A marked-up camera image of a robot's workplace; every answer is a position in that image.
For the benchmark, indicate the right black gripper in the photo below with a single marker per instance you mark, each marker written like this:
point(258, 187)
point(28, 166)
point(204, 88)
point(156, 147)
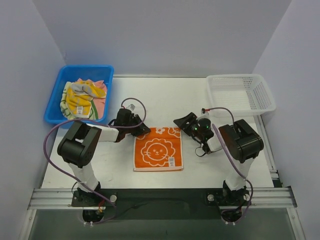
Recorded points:
point(189, 123)

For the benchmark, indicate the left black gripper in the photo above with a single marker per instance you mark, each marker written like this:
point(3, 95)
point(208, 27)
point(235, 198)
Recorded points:
point(136, 122)

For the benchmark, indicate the orange lion print towel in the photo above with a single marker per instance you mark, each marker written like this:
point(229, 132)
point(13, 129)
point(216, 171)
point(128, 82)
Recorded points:
point(158, 151)

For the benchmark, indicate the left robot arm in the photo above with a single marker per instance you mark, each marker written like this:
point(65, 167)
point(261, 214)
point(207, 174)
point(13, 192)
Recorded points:
point(78, 146)

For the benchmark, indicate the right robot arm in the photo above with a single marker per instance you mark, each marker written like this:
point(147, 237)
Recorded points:
point(239, 141)

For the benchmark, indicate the pink towel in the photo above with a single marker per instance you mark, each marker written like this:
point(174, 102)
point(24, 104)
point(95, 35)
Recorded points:
point(90, 98)

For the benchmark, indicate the white perforated plastic basket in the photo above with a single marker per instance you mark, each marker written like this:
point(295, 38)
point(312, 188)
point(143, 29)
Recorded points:
point(243, 94)

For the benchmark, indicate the yellow patterned towel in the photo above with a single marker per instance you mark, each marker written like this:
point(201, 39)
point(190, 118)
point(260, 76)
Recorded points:
point(67, 102)

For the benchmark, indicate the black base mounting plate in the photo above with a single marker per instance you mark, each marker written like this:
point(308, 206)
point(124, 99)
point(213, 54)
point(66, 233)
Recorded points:
point(162, 204)

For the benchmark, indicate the blue plastic bin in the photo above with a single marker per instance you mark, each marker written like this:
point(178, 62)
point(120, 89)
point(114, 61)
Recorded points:
point(71, 73)

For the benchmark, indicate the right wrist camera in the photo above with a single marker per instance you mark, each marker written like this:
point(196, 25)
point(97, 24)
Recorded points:
point(204, 115)

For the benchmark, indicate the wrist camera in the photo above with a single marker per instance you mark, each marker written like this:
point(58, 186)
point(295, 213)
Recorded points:
point(131, 107)
point(204, 115)

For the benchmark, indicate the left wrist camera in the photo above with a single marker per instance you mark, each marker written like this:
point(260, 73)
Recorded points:
point(131, 107)

